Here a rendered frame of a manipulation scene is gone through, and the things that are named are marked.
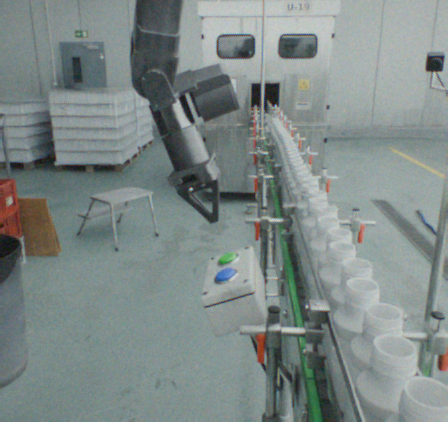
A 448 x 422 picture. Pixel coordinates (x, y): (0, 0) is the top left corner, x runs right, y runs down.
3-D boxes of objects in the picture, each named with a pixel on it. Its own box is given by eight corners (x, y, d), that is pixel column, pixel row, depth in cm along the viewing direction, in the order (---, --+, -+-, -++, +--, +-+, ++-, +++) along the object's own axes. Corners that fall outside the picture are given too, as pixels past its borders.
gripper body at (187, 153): (218, 161, 71) (202, 119, 69) (213, 175, 61) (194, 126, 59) (182, 174, 72) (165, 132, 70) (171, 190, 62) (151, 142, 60)
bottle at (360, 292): (317, 397, 56) (325, 281, 51) (347, 379, 60) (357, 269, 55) (356, 427, 52) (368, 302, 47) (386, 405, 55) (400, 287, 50)
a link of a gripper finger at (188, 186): (235, 206, 73) (216, 154, 70) (234, 220, 66) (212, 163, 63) (198, 219, 74) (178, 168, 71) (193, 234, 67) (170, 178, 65)
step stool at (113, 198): (118, 221, 429) (115, 181, 417) (159, 236, 392) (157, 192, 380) (75, 234, 395) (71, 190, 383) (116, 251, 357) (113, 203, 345)
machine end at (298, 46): (325, 205, 485) (340, -1, 424) (201, 202, 493) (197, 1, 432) (307, 173, 638) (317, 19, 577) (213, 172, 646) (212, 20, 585)
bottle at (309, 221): (330, 283, 86) (336, 205, 82) (300, 282, 87) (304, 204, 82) (325, 270, 92) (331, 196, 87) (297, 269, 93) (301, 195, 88)
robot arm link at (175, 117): (148, 98, 66) (142, 99, 61) (190, 82, 66) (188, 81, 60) (165, 140, 68) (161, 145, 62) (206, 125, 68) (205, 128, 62)
